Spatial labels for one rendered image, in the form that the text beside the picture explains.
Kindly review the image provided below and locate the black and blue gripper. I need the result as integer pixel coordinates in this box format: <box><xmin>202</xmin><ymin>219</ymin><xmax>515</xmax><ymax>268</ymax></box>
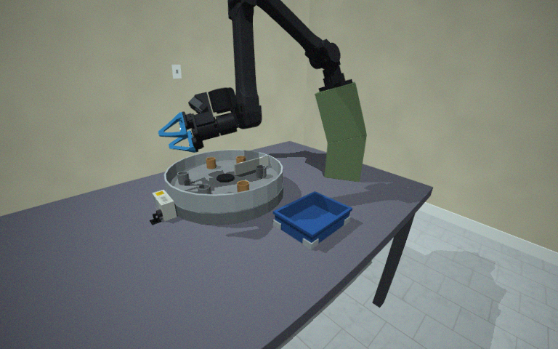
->
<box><xmin>158</xmin><ymin>111</ymin><xmax>220</xmax><ymax>153</ymax></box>

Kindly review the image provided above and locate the grey metal bushing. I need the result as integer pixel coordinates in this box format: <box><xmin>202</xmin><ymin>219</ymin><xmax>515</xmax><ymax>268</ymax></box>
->
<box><xmin>256</xmin><ymin>165</ymin><xmax>266</xmax><ymax>178</ymax></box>
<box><xmin>177</xmin><ymin>171</ymin><xmax>190</xmax><ymax>185</ymax></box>
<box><xmin>198</xmin><ymin>184</ymin><xmax>211</xmax><ymax>194</ymax></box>

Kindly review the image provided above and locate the blue open crate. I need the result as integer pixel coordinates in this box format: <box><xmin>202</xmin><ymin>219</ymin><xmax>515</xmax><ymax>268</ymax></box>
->
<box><xmin>273</xmin><ymin>191</ymin><xmax>351</xmax><ymax>250</ymax></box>

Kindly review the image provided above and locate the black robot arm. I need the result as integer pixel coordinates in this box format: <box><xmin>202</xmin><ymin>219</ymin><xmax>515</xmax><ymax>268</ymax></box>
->
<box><xmin>188</xmin><ymin>0</ymin><xmax>352</xmax><ymax>136</ymax></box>

